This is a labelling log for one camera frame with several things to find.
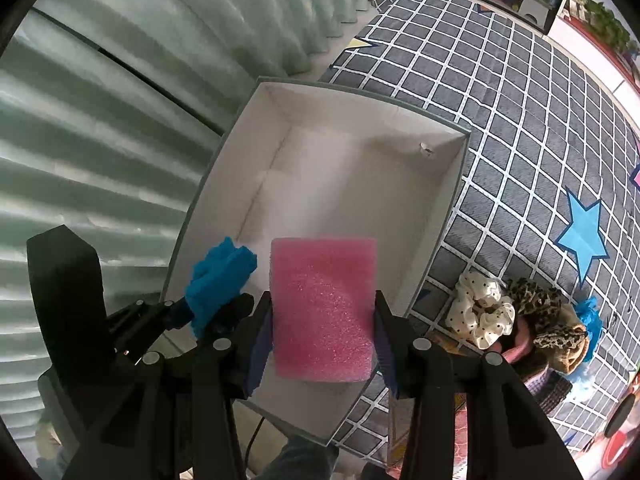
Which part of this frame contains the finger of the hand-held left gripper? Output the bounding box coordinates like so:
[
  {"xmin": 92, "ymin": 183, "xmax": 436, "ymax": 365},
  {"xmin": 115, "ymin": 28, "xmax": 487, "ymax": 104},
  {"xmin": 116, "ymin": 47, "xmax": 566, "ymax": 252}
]
[
  {"xmin": 200, "ymin": 293, "xmax": 256, "ymax": 344},
  {"xmin": 107, "ymin": 299, "xmax": 194, "ymax": 354}
]

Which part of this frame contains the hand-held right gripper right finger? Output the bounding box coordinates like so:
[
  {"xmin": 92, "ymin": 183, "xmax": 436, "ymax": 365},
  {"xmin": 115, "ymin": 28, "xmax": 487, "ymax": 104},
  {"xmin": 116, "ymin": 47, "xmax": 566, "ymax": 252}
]
[{"xmin": 373, "ymin": 291, "xmax": 584, "ymax": 480}]

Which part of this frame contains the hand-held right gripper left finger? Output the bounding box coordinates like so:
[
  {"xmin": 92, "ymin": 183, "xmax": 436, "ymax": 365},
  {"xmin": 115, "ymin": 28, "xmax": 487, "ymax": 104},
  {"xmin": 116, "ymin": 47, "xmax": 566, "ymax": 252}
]
[{"xmin": 65, "ymin": 292, "xmax": 274, "ymax": 480}]

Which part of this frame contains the blue cloth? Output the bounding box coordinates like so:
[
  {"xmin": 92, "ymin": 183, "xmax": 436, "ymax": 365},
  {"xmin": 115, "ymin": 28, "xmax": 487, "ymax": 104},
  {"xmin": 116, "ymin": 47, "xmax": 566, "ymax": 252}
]
[{"xmin": 184, "ymin": 236, "xmax": 258, "ymax": 339}]

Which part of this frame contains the pink foam sponge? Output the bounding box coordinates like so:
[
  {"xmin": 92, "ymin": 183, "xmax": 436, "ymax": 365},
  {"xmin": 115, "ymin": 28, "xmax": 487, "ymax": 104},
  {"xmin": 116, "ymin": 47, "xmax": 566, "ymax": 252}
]
[{"xmin": 270, "ymin": 236, "xmax": 379, "ymax": 382}]

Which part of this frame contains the leopard print scrunchie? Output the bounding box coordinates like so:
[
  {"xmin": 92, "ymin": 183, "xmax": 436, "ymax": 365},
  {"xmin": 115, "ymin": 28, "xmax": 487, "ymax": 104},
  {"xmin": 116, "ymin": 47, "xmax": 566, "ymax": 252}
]
[{"xmin": 504, "ymin": 277, "xmax": 588, "ymax": 361}]

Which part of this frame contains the striped knit sock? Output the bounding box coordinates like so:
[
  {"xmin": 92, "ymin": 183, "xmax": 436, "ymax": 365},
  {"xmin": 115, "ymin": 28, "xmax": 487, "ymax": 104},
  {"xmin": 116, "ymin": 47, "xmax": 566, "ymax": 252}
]
[{"xmin": 510, "ymin": 355, "xmax": 573, "ymax": 416}]

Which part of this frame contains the white cardboard box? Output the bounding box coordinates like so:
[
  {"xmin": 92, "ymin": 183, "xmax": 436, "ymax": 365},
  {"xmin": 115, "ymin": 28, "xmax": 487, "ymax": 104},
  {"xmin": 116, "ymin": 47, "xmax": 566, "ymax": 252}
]
[{"xmin": 160, "ymin": 76, "xmax": 472, "ymax": 447}]

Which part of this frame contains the colourful printed packet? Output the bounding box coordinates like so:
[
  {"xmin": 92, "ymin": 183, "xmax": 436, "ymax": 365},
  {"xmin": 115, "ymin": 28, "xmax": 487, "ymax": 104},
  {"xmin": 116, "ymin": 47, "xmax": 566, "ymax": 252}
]
[{"xmin": 386, "ymin": 335, "xmax": 481, "ymax": 467}]

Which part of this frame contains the white polka dot scrunchie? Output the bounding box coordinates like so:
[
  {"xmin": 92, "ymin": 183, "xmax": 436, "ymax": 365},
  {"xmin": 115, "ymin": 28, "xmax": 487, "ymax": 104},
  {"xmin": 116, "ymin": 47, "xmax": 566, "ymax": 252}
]
[{"xmin": 445, "ymin": 271, "xmax": 516, "ymax": 351}]

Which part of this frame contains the person's leg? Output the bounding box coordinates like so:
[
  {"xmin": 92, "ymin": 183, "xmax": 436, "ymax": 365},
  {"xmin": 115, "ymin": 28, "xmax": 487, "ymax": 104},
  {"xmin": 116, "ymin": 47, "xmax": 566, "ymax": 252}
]
[{"xmin": 250, "ymin": 434, "xmax": 341, "ymax": 480}]

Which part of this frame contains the pink scrunchie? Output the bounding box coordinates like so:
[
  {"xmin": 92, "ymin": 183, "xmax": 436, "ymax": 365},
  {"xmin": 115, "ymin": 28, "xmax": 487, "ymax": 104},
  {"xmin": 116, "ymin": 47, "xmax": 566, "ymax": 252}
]
[{"xmin": 500, "ymin": 325, "xmax": 538, "ymax": 363}]

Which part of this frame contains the tan cloth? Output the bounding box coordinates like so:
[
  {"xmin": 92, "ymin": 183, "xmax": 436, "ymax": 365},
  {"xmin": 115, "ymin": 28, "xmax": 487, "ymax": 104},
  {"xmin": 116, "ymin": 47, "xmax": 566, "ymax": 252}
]
[{"xmin": 550, "ymin": 310, "xmax": 592, "ymax": 376}]

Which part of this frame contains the blue scrunchie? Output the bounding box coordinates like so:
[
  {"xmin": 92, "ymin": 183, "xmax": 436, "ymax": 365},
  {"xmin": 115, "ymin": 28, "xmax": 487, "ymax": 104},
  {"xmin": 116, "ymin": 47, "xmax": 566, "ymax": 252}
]
[{"xmin": 572, "ymin": 296, "xmax": 608, "ymax": 361}]

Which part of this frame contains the grey checked star bedsheet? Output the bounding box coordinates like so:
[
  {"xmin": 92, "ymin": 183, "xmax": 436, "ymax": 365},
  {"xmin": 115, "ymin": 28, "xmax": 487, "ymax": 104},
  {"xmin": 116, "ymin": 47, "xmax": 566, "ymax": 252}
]
[{"xmin": 319, "ymin": 0, "xmax": 640, "ymax": 467}]

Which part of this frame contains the red round object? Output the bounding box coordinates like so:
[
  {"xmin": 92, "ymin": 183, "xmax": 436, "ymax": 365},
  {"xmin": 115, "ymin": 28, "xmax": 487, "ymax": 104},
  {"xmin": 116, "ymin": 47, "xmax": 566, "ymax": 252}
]
[{"xmin": 590, "ymin": 390, "xmax": 638, "ymax": 468}]

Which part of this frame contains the green plant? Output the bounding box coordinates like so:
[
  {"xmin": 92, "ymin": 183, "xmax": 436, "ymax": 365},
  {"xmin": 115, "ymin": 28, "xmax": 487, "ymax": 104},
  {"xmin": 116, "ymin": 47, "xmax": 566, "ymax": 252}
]
[{"xmin": 570, "ymin": 0, "xmax": 636, "ymax": 53}]

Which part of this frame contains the black cable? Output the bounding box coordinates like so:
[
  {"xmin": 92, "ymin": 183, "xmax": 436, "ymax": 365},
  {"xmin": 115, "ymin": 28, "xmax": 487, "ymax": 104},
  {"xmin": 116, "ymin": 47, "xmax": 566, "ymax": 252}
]
[{"xmin": 244, "ymin": 412, "xmax": 266, "ymax": 480}]

